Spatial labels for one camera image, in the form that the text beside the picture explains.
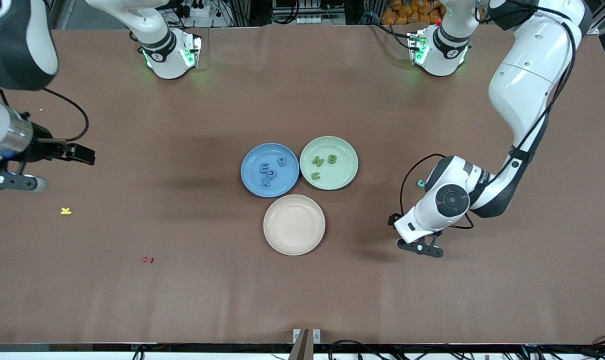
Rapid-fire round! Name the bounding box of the light green round plate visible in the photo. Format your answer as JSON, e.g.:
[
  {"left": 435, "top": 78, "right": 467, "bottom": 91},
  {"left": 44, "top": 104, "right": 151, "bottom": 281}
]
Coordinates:
[{"left": 299, "top": 135, "right": 359, "bottom": 191}]

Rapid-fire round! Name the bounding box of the beige round plate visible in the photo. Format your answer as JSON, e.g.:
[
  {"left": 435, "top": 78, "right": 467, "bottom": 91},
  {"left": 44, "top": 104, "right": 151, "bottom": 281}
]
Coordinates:
[{"left": 263, "top": 194, "right": 326, "bottom": 256}]

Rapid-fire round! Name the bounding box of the blue round plate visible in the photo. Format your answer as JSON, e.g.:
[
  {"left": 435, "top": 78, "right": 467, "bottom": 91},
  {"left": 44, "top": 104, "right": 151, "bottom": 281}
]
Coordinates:
[{"left": 240, "top": 143, "right": 300, "bottom": 198}]

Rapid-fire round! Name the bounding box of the brown table cover mat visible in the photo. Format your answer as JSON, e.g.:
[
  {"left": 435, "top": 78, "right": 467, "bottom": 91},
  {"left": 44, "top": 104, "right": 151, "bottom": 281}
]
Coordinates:
[{"left": 0, "top": 22, "right": 605, "bottom": 346}]

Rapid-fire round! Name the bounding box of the white power strip with plugs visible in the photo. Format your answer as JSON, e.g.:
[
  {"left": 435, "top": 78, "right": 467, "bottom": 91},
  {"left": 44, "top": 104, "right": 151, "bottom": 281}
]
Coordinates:
[{"left": 175, "top": 0, "right": 212, "bottom": 18}]

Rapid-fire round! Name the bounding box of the orange objects pile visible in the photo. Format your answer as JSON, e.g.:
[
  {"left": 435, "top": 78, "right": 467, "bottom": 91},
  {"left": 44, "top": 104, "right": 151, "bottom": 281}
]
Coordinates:
[{"left": 381, "top": 0, "right": 442, "bottom": 26}]

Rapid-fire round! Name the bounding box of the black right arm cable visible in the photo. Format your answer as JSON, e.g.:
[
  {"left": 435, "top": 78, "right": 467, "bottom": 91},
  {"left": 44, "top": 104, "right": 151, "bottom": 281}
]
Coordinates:
[{"left": 42, "top": 87, "right": 90, "bottom": 144}]

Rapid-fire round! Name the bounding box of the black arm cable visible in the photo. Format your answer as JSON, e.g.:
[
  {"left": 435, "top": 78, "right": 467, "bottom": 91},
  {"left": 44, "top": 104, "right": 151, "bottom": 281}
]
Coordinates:
[
  {"left": 42, "top": 87, "right": 90, "bottom": 144},
  {"left": 387, "top": 0, "right": 578, "bottom": 231}
]

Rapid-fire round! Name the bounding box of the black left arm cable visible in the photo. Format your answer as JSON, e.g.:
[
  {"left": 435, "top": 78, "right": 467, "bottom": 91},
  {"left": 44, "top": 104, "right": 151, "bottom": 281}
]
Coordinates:
[{"left": 387, "top": 0, "right": 578, "bottom": 231}]

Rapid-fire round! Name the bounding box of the small metal edge bracket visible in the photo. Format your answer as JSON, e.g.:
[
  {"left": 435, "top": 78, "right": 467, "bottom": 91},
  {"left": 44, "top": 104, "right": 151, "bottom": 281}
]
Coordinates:
[{"left": 292, "top": 328, "right": 322, "bottom": 346}]

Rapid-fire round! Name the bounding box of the brown camera post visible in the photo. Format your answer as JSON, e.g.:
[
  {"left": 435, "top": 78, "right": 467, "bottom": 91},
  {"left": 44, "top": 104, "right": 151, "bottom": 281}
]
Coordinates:
[{"left": 288, "top": 328, "right": 314, "bottom": 360}]

